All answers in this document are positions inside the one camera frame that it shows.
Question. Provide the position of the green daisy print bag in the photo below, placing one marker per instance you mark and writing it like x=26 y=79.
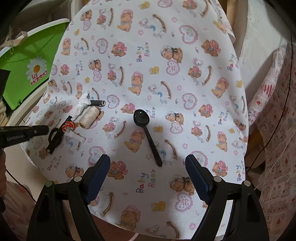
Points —
x=23 y=58

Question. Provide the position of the white paper roll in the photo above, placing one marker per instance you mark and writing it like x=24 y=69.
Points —
x=78 y=139

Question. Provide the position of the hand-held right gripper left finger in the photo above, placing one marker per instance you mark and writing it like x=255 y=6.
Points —
x=100 y=173

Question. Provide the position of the bear printed tablecloth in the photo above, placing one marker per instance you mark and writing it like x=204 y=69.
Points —
x=161 y=69

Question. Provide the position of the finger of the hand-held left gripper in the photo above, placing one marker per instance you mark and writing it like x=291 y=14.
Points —
x=39 y=131

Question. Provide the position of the pink printed cloth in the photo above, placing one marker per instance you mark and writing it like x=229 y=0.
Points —
x=275 y=162

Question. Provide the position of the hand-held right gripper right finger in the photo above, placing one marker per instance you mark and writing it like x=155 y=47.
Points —
x=196 y=173

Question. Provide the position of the cream thread spool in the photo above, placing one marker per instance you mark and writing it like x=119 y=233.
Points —
x=89 y=115

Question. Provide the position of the peach printed cloth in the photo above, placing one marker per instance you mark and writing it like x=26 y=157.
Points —
x=16 y=213

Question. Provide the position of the black plastic spoon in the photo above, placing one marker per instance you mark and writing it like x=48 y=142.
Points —
x=140 y=117

